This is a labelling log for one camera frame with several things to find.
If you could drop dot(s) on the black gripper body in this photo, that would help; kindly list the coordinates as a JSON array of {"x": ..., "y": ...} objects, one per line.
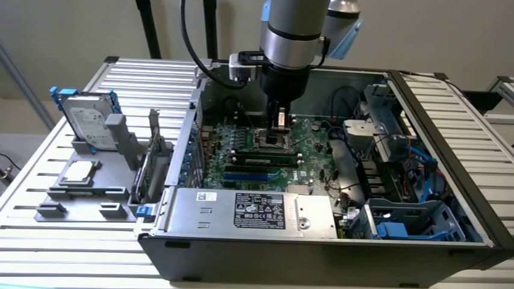
[{"x": 285, "y": 82}]

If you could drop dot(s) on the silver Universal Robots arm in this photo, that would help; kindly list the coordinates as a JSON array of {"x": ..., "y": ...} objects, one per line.
[{"x": 289, "y": 36}]

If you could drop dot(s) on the installed RAM stick with label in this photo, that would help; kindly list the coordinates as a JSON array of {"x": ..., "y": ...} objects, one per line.
[{"x": 265, "y": 159}]

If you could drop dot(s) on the blue expansion slot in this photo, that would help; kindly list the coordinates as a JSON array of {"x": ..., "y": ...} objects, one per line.
[{"x": 246, "y": 176}]

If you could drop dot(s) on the CPU socket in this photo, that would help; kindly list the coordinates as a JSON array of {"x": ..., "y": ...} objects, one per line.
[{"x": 270, "y": 139}]

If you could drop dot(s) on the green motherboard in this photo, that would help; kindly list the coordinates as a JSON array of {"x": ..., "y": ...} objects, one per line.
[{"x": 257, "y": 179}]

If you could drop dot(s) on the metal disk bay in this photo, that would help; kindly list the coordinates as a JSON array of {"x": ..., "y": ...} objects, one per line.
[{"x": 380, "y": 120}]

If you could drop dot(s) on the silver chipset heat sink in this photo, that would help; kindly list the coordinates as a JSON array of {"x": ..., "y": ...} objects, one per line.
[{"x": 299, "y": 188}]

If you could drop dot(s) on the black stand pole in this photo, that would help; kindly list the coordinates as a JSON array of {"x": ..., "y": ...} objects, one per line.
[
  {"x": 211, "y": 30},
  {"x": 150, "y": 28}
]

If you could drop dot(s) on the silver power supply unit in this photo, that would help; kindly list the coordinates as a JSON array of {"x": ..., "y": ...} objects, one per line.
[{"x": 225, "y": 213}]

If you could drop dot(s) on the graphics card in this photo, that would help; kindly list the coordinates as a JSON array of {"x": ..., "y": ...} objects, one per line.
[{"x": 150, "y": 168}]

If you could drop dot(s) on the blue plastic drive cage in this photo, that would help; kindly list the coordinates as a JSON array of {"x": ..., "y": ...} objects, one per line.
[{"x": 413, "y": 219}]

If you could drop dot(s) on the black open PC case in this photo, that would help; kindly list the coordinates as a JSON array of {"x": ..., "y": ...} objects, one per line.
[{"x": 305, "y": 259}]

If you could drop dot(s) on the black box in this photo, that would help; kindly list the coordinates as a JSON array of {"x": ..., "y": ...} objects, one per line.
[{"x": 480, "y": 102}]

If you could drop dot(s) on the grey parts rack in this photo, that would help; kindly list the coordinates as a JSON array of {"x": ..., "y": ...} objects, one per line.
[{"x": 96, "y": 186}]

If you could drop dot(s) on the silver CPU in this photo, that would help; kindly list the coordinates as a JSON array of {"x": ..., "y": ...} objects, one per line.
[{"x": 82, "y": 171}]

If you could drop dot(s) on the aluminium side table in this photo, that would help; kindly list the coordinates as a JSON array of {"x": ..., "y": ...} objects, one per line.
[{"x": 500, "y": 99}]

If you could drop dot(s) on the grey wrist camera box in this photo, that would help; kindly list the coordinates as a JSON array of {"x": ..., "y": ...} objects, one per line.
[{"x": 241, "y": 64}]

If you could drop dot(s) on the hard disk with blue bracket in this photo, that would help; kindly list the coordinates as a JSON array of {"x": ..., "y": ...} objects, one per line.
[{"x": 90, "y": 120}]

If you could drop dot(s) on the aluminium frame post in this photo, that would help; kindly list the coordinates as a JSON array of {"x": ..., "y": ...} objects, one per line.
[{"x": 24, "y": 87}]

